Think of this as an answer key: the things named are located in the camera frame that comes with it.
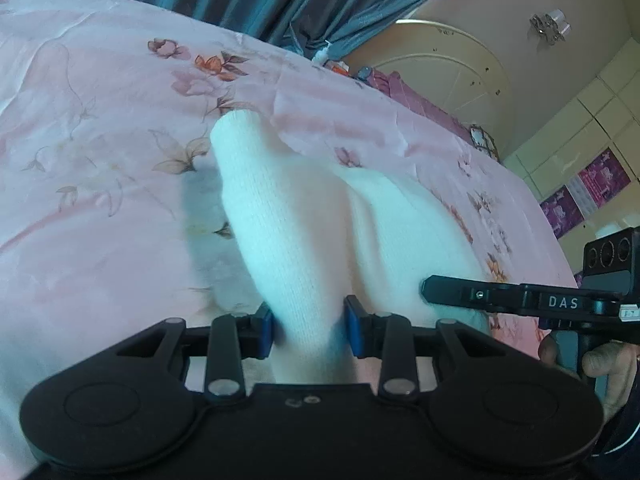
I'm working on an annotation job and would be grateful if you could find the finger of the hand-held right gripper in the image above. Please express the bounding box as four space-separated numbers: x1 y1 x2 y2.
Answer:
421 275 523 315

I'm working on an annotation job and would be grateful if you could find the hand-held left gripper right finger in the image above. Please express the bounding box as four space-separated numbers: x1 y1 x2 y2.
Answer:
343 295 501 404

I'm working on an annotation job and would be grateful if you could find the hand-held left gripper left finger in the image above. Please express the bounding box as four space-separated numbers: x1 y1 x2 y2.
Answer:
116 302 275 406

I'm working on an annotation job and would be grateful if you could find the person's right forearm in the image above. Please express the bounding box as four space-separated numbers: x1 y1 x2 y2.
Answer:
595 399 640 461

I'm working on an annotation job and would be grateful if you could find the person's right hand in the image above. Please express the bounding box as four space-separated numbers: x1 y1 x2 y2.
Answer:
539 333 640 424

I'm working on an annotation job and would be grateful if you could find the cream wardrobe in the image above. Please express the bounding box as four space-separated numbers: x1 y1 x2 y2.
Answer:
502 35 640 242

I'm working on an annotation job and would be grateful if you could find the pink folded blanket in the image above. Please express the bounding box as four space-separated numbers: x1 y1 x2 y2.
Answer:
369 67 482 142

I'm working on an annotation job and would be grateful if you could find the cream arched headboard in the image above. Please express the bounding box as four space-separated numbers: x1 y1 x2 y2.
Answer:
372 19 516 161

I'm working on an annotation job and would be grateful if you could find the pink floral bedsheet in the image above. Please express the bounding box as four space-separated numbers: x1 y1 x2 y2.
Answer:
0 0 581 480

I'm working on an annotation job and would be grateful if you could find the purple wall poster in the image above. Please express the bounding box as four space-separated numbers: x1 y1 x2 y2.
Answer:
576 147 632 209
539 184 587 239

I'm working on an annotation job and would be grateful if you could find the silver wall lamp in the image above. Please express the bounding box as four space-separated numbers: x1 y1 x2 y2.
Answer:
529 8 572 47

